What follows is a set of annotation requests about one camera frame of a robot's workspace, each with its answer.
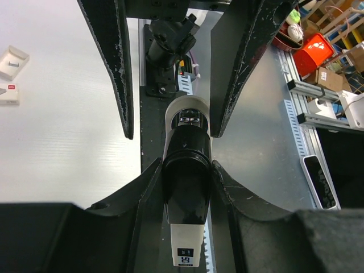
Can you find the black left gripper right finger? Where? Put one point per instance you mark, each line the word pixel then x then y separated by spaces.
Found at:
pixel 252 235

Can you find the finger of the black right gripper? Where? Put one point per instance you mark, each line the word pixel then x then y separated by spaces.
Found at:
pixel 107 23
pixel 238 41

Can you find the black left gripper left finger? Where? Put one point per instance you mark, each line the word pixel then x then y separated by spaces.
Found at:
pixel 117 234

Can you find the grey and black stapler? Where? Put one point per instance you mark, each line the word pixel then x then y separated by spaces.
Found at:
pixel 187 177

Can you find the small silver staple strip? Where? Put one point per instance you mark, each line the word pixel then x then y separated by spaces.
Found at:
pixel 13 64

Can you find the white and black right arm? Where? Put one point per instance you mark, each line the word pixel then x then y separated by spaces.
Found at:
pixel 171 25

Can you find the white framed black device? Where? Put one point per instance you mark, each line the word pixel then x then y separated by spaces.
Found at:
pixel 321 191

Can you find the orange plastic crate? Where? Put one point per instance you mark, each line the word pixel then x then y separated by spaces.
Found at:
pixel 314 52

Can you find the cardboard box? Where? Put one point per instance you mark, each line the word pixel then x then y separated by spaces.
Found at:
pixel 328 79

